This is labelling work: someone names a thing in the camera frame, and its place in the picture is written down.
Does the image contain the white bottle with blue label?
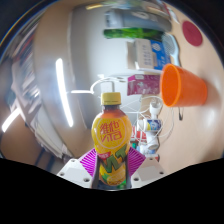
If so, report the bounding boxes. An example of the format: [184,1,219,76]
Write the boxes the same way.
[137,118,163,132]

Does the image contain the white ceiling light strip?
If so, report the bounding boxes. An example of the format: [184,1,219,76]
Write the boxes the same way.
[1,106,22,133]

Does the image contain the dark green bottle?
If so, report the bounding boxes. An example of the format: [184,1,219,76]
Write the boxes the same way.
[103,28,164,42]

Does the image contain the grey shaker bottle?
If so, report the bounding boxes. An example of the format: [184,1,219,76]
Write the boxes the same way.
[104,9,173,33]

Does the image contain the plain white bottle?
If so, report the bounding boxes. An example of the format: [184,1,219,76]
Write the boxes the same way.
[145,132,161,151]

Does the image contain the yellow-capped lemon tea bottle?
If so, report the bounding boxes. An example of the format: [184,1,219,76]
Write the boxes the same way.
[91,91,133,188]

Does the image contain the flat round red coaster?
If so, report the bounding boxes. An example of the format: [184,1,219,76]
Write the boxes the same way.
[181,20,204,47]

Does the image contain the white under-shelf light bar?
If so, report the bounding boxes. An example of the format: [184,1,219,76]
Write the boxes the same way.
[55,58,74,128]

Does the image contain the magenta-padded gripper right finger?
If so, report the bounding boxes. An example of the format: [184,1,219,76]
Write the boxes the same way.
[125,147,166,190]

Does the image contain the blue and white carton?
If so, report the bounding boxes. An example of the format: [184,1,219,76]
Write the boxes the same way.
[126,38,173,72]

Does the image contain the magenta snack pouch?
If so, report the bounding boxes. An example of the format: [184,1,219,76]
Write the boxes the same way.
[126,74,162,97]

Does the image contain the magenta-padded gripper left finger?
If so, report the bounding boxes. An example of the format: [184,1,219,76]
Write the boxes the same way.
[56,148,101,190]

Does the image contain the white cable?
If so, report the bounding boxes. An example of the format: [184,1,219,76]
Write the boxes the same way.
[89,75,128,95]

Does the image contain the red and white canister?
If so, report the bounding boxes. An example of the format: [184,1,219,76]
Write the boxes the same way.
[131,129,148,145]

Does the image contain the orange plastic cup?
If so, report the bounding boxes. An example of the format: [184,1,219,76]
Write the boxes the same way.
[159,63,208,108]

